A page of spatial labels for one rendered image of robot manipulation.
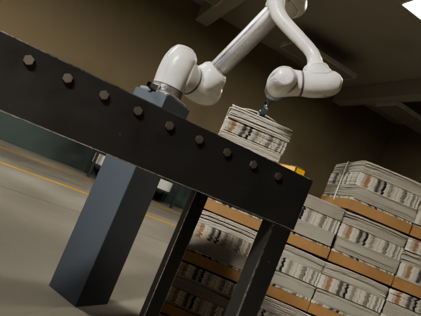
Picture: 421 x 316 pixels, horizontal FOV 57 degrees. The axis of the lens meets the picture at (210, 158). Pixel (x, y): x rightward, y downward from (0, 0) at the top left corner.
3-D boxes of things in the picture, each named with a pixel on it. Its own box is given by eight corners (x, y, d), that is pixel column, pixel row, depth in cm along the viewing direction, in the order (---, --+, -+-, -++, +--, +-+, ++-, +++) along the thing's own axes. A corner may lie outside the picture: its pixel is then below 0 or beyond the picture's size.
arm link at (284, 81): (264, 99, 158) (296, 100, 159) (272, 88, 143) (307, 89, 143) (264, 73, 159) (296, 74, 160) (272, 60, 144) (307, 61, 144)
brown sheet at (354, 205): (318, 202, 201) (321, 195, 201) (369, 224, 201) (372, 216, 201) (346, 207, 163) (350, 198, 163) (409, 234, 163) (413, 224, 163)
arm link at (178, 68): (146, 78, 185) (163, 37, 187) (170, 94, 199) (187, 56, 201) (168, 83, 175) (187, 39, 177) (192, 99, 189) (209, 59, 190)
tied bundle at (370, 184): (317, 204, 201) (333, 163, 202) (369, 226, 201) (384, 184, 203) (345, 209, 163) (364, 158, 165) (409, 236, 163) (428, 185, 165)
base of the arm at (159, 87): (133, 83, 180) (138, 73, 180) (160, 101, 199) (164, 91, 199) (161, 91, 170) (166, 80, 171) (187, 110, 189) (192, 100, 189)
